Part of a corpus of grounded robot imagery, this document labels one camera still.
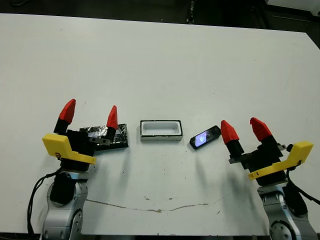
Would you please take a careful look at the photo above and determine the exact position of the black taped box lid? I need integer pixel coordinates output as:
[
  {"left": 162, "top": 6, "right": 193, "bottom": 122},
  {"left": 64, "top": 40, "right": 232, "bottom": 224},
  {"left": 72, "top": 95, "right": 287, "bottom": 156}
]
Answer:
[{"left": 79, "top": 122, "right": 131, "bottom": 152}]

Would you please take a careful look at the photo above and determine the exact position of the black stand pole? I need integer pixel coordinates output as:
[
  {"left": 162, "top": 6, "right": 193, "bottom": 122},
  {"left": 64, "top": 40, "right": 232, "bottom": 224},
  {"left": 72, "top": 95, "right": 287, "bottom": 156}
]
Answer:
[{"left": 186, "top": 0, "right": 198, "bottom": 25}]

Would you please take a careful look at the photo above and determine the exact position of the white camera box base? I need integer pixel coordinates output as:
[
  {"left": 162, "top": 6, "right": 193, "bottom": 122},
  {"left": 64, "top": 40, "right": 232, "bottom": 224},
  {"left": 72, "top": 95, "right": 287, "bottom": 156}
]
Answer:
[{"left": 139, "top": 119, "right": 184, "bottom": 143}]

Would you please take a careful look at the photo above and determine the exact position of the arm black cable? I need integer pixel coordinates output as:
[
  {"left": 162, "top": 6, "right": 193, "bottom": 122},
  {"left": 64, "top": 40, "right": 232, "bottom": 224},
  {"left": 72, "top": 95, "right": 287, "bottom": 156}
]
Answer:
[
  {"left": 284, "top": 143, "right": 320, "bottom": 203},
  {"left": 26, "top": 168, "right": 63, "bottom": 236}
]

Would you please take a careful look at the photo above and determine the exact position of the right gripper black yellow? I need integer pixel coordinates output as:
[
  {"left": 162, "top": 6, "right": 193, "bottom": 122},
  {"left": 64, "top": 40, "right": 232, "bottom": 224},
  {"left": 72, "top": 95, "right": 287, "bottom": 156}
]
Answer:
[{"left": 220, "top": 116, "right": 315, "bottom": 187}]

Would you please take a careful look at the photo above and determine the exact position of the white panel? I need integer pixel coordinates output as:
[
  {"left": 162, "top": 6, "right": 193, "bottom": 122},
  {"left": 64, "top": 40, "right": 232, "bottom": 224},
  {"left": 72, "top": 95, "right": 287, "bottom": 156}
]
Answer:
[{"left": 264, "top": 0, "right": 320, "bottom": 7}]

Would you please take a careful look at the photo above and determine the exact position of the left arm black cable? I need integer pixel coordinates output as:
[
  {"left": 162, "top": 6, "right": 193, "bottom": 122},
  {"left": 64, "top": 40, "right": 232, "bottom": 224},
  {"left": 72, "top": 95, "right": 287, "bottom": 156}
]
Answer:
[{"left": 26, "top": 168, "right": 63, "bottom": 236}]

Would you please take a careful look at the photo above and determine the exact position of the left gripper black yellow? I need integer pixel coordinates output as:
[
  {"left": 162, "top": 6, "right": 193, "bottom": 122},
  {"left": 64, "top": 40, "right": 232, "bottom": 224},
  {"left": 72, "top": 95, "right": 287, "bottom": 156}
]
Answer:
[{"left": 41, "top": 98, "right": 119, "bottom": 173}]

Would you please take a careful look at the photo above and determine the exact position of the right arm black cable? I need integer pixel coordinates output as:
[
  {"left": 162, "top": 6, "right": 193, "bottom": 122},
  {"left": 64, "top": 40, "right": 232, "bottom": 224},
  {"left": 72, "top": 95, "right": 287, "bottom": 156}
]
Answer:
[{"left": 284, "top": 143, "right": 320, "bottom": 203}]

